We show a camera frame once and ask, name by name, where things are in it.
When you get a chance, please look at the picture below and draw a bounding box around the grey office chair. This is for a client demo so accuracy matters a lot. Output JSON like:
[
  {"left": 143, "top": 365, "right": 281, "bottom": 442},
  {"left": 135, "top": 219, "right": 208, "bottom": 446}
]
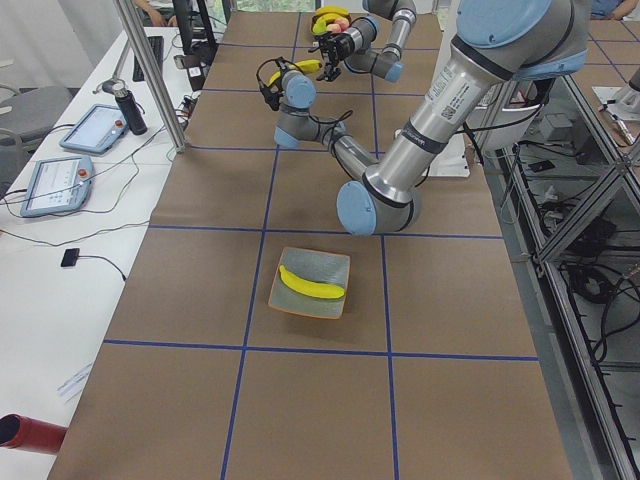
[{"left": 1, "top": 84, "right": 72, "bottom": 150}]

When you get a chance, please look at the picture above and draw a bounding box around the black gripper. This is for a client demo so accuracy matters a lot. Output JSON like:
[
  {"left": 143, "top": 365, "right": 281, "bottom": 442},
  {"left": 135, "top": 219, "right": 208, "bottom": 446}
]
[
  {"left": 272, "top": 62, "right": 300, "bottom": 88},
  {"left": 315, "top": 31, "right": 350, "bottom": 82}
]

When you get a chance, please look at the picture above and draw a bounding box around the black keyboard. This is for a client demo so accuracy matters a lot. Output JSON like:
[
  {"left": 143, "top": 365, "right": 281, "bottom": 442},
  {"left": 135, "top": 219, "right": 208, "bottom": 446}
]
[{"left": 132, "top": 35, "right": 165, "bottom": 83}]

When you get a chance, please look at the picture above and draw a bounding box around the small black puck device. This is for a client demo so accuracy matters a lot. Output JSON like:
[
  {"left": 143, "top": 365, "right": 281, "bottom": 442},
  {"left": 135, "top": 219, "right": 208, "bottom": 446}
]
[{"left": 60, "top": 248, "right": 80, "bottom": 268}]

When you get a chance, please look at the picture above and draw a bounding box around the black water bottle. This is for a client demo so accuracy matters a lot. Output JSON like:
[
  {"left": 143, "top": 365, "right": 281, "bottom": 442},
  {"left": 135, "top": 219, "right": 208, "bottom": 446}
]
[{"left": 113, "top": 81, "right": 148, "bottom": 135}]

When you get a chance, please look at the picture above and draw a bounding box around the black monitor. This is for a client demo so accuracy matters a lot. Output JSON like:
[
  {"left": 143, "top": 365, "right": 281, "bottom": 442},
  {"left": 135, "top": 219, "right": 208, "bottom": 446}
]
[{"left": 172, "top": 0, "right": 218, "bottom": 64}]

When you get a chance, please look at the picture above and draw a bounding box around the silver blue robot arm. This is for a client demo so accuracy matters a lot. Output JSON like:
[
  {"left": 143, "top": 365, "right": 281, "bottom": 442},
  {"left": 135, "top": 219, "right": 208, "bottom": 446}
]
[
  {"left": 312, "top": 1, "right": 417, "bottom": 82},
  {"left": 274, "top": 1, "right": 591, "bottom": 235}
]

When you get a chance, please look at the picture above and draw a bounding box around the red apple at back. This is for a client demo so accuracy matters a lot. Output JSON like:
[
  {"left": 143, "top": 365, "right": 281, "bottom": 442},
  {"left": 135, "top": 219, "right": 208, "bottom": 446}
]
[{"left": 327, "top": 17, "right": 350, "bottom": 33}]

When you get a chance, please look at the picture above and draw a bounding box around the far teach pendant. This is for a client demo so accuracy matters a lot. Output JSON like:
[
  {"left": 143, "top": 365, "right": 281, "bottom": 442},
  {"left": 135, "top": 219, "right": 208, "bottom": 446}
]
[{"left": 59, "top": 104, "right": 128, "bottom": 155}]

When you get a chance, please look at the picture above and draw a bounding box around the red fire extinguisher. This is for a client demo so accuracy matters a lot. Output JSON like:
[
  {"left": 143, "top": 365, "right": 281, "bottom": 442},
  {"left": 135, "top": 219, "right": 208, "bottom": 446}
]
[{"left": 1, "top": 414, "right": 67, "bottom": 455}]

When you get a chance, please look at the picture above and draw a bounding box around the aluminium frame post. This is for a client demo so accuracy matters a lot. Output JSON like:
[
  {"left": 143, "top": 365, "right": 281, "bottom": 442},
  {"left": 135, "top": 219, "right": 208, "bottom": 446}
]
[{"left": 113, "top": 0, "right": 186, "bottom": 153}]

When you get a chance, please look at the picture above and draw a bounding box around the teach pendant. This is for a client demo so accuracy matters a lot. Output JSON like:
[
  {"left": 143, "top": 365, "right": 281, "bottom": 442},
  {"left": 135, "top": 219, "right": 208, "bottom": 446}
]
[
  {"left": 59, "top": 104, "right": 128, "bottom": 155},
  {"left": 20, "top": 155, "right": 94, "bottom": 218}
]

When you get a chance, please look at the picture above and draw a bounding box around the grey square plate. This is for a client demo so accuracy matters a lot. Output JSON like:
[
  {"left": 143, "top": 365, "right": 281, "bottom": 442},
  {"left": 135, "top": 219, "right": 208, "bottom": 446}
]
[{"left": 268, "top": 246, "right": 351, "bottom": 320}]

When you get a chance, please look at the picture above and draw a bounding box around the near teach pendant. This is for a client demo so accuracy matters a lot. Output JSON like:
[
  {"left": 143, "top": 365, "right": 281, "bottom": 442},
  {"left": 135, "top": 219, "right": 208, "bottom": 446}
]
[{"left": 20, "top": 155, "right": 94, "bottom": 218}]

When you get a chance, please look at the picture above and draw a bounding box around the yellow banana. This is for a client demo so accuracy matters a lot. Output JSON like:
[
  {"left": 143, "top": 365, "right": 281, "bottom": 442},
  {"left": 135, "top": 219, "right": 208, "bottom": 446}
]
[
  {"left": 311, "top": 17, "right": 334, "bottom": 35},
  {"left": 278, "top": 265, "right": 346, "bottom": 300},
  {"left": 267, "top": 58, "right": 323, "bottom": 87},
  {"left": 312, "top": 5, "right": 350, "bottom": 21}
]

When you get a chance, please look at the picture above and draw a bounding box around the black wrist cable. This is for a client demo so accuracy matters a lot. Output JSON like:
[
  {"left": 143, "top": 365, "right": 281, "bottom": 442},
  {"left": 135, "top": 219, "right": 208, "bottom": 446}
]
[{"left": 299, "top": 109, "right": 355, "bottom": 151}]

